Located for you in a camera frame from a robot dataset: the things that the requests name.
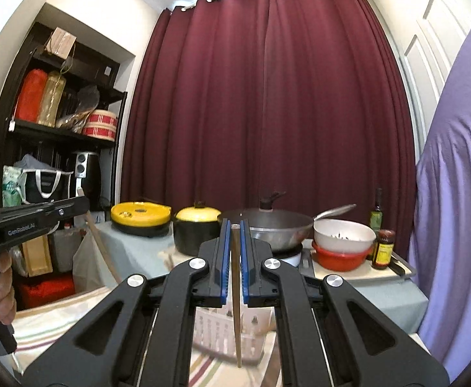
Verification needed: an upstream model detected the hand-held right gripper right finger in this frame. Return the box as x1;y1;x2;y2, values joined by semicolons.
240;218;450;387

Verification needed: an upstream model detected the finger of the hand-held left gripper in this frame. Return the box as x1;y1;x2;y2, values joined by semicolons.
27;196;90;238

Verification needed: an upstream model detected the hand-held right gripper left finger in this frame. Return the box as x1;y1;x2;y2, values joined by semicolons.
21;218;232;387

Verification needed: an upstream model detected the white plastic basket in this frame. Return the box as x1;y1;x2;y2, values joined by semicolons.
193;306;276;365

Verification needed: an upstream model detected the dark brown wooden chopstick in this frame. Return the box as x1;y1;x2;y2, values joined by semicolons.
230;228;243;368

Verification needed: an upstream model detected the light brown wooden chopstick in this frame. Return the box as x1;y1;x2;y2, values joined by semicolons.
76;187;122;287

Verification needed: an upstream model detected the black bag with white trim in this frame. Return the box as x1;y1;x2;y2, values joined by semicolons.
19;167;75;204

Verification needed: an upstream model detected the grey plastic jug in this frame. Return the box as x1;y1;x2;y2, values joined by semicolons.
50;228;85;273

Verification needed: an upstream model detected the wooden box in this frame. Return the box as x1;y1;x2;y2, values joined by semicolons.
21;236;54;277

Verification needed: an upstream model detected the green and white packet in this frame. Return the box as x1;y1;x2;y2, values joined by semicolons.
2;165;22;207

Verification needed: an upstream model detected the white induction cooker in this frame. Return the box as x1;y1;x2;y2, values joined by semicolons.
271;246;302;269

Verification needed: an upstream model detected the black air fryer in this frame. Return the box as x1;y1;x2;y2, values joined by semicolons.
72;151;101;210

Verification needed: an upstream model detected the black pot with yellow lid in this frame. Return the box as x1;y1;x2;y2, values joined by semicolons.
173;201;222;256

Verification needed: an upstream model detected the steel wok with lid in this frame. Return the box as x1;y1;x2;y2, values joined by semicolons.
218;191;357;253

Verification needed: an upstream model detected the white plastic bag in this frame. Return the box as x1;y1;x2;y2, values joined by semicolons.
73;230;111;293

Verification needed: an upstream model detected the red cushion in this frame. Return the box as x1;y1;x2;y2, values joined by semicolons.
15;272;76;311

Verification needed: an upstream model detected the black shelf rack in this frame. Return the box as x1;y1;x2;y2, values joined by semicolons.
0;22;128;311

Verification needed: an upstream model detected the yellow electric griddle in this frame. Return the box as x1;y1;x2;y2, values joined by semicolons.
111;201;172;236

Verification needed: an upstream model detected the red bowl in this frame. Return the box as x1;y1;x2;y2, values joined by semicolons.
311;240;375;272

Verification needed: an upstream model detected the red striped round tin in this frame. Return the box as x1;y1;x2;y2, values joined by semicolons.
82;110;118;141

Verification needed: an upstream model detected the striped cloth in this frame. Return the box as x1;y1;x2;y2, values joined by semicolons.
11;286;434;387

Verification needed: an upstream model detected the white bowl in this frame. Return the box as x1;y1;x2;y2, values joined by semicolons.
313;219;376;255

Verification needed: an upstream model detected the yellow transparent bag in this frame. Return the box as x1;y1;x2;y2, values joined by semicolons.
37;70;67;126

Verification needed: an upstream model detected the dark plastic bag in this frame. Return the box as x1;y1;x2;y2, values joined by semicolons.
56;85;100;132

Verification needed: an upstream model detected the red mesh bag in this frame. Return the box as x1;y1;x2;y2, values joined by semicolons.
15;68;47;122

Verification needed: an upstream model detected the grey green tablecloth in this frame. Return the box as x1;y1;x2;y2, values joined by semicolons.
94;222;429;333

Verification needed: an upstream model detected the brown sauce jar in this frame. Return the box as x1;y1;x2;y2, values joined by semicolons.
372;230;396;270

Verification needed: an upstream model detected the green oil bottle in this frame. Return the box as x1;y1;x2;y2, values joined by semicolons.
369;188;384;234

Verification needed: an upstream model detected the grey cutting board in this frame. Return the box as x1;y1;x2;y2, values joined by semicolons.
300;248;417;281

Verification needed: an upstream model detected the maroon curtain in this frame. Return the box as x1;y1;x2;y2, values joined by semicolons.
120;0;417;246

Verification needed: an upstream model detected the brown cardboard box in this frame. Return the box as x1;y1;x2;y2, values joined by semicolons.
44;27;77;59

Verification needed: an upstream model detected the purple cloth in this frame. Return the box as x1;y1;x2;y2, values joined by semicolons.
408;12;471;375

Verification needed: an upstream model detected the white door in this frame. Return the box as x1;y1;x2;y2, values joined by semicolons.
374;0;471;162

